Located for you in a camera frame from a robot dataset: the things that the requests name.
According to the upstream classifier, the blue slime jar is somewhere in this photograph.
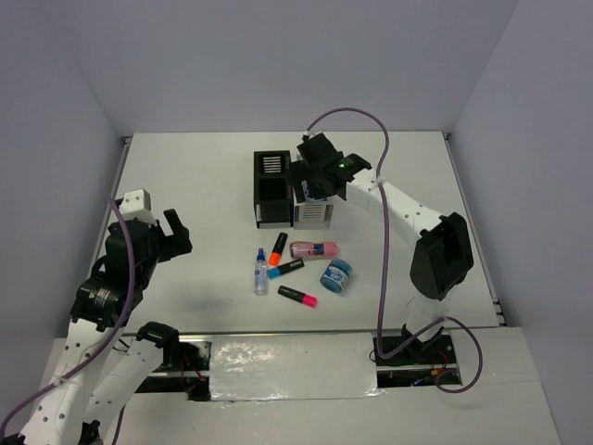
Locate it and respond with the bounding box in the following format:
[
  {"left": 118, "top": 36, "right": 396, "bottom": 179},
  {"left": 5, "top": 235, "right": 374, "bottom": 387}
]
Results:
[
  {"left": 320, "top": 259, "right": 352, "bottom": 294},
  {"left": 301, "top": 181, "right": 326, "bottom": 202}
]

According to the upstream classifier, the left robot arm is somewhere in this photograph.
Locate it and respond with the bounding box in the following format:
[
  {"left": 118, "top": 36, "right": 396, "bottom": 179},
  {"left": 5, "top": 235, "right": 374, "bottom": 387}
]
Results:
[{"left": 3, "top": 210, "right": 193, "bottom": 444}]

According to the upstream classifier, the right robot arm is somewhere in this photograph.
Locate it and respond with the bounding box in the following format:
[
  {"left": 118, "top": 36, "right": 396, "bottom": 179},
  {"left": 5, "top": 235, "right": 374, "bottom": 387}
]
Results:
[{"left": 289, "top": 133, "right": 474, "bottom": 362}]

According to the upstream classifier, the white organizer container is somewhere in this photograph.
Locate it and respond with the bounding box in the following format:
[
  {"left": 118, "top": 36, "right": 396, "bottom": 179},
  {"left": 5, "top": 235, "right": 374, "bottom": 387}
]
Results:
[{"left": 293, "top": 181, "right": 334, "bottom": 230}]

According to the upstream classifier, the black organizer container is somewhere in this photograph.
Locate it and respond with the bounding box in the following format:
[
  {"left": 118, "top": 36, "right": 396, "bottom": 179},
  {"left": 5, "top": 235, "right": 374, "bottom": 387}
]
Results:
[{"left": 253, "top": 150, "right": 294, "bottom": 228}]

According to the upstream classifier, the pink cylindrical tube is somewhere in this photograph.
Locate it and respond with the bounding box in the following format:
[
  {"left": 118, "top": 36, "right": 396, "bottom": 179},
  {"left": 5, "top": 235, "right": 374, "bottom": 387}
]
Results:
[{"left": 289, "top": 241, "right": 339, "bottom": 260}]

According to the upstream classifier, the clear spray bottle blue cap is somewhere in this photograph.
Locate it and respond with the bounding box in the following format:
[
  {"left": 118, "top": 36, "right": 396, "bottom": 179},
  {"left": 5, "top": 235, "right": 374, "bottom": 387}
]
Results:
[{"left": 254, "top": 248, "right": 268, "bottom": 296}]

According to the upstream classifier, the orange highlighter marker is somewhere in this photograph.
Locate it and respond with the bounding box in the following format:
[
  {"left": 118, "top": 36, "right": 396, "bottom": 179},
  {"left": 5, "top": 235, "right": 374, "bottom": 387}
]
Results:
[{"left": 269, "top": 232, "right": 288, "bottom": 266}]

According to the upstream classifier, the blue highlighter marker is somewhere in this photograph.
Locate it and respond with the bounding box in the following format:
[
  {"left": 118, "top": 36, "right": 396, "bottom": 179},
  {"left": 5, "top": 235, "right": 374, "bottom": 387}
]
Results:
[{"left": 268, "top": 259, "right": 305, "bottom": 279}]

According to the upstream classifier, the pink highlighter marker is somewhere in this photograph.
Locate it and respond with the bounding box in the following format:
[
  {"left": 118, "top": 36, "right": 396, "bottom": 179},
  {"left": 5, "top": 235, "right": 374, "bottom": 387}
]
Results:
[{"left": 277, "top": 286, "right": 318, "bottom": 308}]

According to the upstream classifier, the silver tape cover panel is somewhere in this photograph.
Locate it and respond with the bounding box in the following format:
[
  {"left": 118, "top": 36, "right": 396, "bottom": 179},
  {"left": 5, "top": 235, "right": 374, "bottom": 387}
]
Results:
[{"left": 209, "top": 333, "right": 380, "bottom": 401}]

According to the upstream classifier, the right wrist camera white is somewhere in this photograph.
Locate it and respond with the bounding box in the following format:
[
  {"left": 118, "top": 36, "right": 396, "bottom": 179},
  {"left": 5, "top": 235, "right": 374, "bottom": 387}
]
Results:
[{"left": 301, "top": 131, "right": 323, "bottom": 142}]

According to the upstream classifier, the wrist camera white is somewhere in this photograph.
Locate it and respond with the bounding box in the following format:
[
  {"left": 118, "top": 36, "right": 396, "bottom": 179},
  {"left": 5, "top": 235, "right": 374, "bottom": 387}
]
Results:
[
  {"left": 301, "top": 131, "right": 323, "bottom": 142},
  {"left": 119, "top": 188, "right": 156, "bottom": 225}
]

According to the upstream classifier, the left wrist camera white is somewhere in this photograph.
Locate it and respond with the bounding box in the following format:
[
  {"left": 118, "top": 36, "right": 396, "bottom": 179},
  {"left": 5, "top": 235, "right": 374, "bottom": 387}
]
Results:
[{"left": 119, "top": 188, "right": 156, "bottom": 225}]

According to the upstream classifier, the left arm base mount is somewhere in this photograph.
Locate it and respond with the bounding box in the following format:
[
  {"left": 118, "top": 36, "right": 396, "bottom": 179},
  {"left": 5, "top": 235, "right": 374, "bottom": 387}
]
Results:
[{"left": 113, "top": 333, "right": 211, "bottom": 401}]

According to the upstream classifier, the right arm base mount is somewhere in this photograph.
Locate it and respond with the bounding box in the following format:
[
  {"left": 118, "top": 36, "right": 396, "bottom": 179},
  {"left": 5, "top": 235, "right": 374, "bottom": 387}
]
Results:
[{"left": 369, "top": 333, "right": 461, "bottom": 389}]

